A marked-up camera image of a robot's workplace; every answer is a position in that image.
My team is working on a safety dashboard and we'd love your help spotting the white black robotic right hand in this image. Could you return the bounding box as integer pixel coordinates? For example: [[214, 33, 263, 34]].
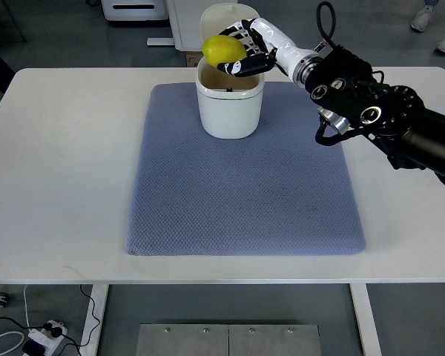
[[216, 18, 322, 87]]

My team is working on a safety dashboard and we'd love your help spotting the blue textured mat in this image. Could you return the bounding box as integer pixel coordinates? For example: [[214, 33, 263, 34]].
[[126, 82, 366, 256]]

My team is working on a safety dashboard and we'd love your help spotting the black power adapter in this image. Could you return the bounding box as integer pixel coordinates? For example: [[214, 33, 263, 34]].
[[22, 340, 45, 356]]

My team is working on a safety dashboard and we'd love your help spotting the white trash bin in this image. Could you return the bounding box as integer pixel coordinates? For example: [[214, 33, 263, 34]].
[[196, 58, 265, 139]]

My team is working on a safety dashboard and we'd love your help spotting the white table leg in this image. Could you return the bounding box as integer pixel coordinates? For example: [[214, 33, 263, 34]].
[[349, 283, 382, 356], [80, 284, 109, 356]]

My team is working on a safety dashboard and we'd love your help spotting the white power strip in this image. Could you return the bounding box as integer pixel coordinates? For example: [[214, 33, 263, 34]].
[[28, 320, 67, 355]]

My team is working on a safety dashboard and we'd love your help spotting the yellow lemon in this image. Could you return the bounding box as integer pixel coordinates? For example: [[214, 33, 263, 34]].
[[202, 35, 247, 67]]

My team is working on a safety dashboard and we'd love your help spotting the white table leg right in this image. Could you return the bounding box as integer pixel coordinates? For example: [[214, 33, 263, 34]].
[[349, 283, 382, 356]]

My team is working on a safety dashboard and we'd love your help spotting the white table leg left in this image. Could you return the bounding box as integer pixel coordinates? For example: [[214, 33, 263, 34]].
[[80, 284, 109, 356]]

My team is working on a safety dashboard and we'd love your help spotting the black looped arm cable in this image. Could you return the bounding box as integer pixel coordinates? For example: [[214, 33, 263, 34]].
[[316, 1, 338, 51]]

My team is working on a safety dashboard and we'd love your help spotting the white trash bin lid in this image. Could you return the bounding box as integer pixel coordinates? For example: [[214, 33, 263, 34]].
[[200, 3, 260, 42]]

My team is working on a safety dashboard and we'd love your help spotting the grey metal floor plate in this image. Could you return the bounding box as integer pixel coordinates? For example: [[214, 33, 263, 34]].
[[136, 324, 322, 355]]

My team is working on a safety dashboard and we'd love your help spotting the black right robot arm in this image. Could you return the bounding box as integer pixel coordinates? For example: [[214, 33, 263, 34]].
[[292, 46, 445, 185]]

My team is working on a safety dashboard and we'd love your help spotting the cardboard box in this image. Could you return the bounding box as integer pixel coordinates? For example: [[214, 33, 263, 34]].
[[185, 52, 203, 67]]

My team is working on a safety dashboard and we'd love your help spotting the white sneaker far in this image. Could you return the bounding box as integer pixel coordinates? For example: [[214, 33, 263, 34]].
[[410, 5, 435, 33]]

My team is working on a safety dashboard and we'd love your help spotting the black power cable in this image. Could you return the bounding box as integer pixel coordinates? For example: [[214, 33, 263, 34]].
[[0, 284, 102, 356]]

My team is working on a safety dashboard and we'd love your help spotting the white appliance with black slot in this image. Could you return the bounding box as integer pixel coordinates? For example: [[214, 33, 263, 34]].
[[101, 0, 169, 26]]

